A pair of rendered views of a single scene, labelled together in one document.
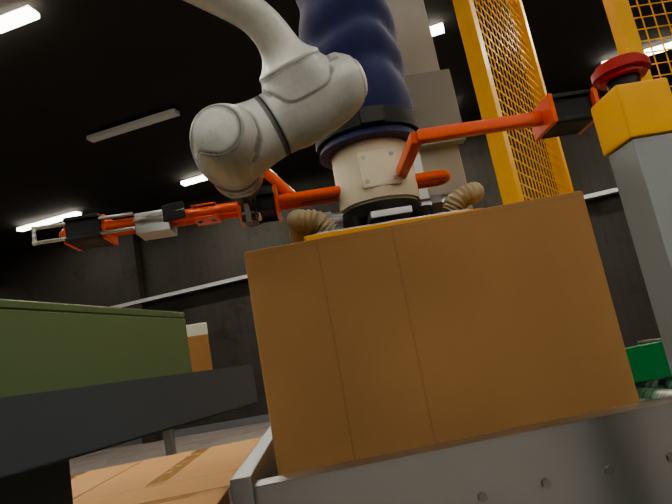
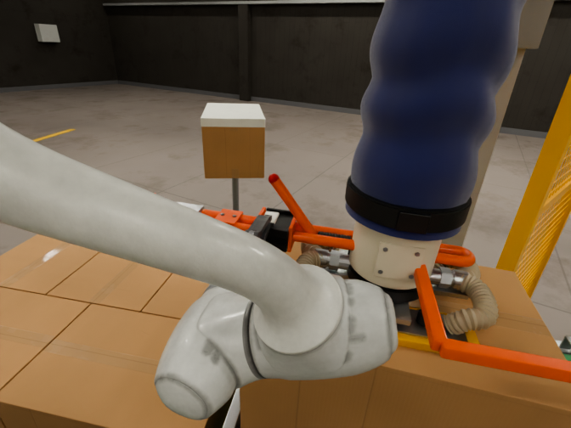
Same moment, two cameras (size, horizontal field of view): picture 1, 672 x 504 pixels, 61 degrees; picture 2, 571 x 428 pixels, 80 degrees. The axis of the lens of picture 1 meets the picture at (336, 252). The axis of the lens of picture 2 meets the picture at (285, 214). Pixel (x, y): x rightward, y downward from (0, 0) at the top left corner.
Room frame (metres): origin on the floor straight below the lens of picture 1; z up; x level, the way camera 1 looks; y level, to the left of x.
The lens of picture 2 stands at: (0.53, -0.03, 1.44)
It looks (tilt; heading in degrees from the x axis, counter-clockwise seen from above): 26 degrees down; 14
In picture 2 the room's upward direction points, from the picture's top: 3 degrees clockwise
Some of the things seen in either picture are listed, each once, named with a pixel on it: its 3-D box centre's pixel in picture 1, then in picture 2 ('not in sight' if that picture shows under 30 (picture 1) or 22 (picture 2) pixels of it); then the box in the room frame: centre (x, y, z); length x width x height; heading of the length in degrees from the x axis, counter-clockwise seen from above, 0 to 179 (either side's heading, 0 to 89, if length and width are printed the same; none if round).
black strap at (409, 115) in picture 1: (367, 136); (404, 196); (1.17, -0.11, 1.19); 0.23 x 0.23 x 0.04
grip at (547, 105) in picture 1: (564, 114); not in sight; (0.93, -0.43, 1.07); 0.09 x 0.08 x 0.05; 4
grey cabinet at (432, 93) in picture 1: (431, 109); (520, 1); (2.12, -0.47, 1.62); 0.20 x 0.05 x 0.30; 94
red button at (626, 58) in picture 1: (622, 78); not in sight; (0.70, -0.40, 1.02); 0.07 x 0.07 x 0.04
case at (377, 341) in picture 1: (423, 339); (381, 359); (1.17, -0.14, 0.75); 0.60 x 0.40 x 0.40; 90
